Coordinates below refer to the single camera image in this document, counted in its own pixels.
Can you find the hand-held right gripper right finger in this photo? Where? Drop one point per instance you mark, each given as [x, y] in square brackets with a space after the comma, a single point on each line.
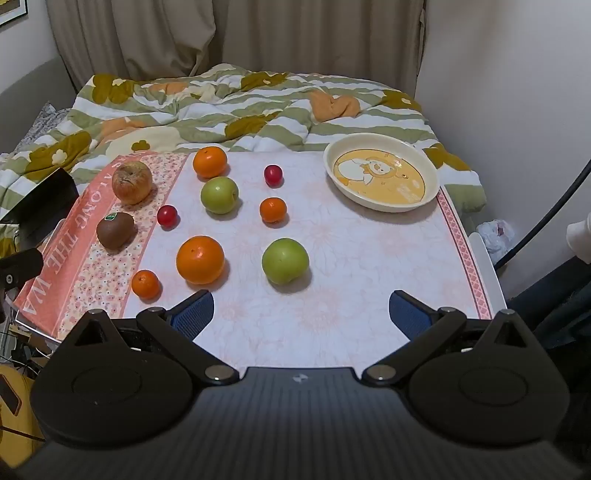
[408, 316]

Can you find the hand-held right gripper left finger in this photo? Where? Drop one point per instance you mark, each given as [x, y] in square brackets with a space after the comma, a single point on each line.
[194, 313]

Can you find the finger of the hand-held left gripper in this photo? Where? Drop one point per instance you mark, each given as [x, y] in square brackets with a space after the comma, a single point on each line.
[21, 267]

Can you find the large orange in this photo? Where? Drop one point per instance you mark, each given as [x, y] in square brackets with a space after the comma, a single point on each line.
[210, 162]
[200, 259]

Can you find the brown kiwi with green sticker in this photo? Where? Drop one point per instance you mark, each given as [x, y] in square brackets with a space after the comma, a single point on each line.
[115, 230]

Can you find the green apple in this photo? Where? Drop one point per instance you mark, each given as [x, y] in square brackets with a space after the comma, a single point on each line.
[219, 195]
[285, 261]

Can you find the small mandarin orange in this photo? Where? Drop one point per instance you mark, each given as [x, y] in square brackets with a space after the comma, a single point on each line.
[273, 210]
[146, 284]

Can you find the wrinkled red apple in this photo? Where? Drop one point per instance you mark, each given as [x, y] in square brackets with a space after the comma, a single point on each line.
[131, 182]

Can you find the cream plate with cartoon print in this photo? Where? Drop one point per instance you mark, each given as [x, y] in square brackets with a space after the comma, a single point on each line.
[381, 172]

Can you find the black flat device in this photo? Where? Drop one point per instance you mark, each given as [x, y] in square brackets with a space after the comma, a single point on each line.
[44, 201]

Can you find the white plastic bag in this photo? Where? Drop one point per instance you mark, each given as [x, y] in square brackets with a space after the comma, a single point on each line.
[496, 233]

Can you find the yellow bag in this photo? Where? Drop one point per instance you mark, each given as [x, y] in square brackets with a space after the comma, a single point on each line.
[16, 410]

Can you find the dark cloth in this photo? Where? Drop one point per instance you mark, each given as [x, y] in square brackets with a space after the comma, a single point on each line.
[554, 300]

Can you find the grey floral pillow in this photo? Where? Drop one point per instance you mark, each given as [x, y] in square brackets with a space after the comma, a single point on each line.
[44, 122]

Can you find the grey padded headboard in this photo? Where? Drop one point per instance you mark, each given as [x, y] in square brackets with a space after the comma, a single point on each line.
[27, 92]

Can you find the white object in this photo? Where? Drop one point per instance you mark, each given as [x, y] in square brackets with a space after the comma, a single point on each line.
[579, 237]

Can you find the striped flower-print blanket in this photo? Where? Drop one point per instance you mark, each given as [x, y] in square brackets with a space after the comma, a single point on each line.
[231, 101]

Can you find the beige curtain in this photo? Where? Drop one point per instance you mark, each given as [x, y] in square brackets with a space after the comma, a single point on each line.
[184, 37]

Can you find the framed wall picture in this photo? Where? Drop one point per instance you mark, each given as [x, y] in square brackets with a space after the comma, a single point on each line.
[11, 11]

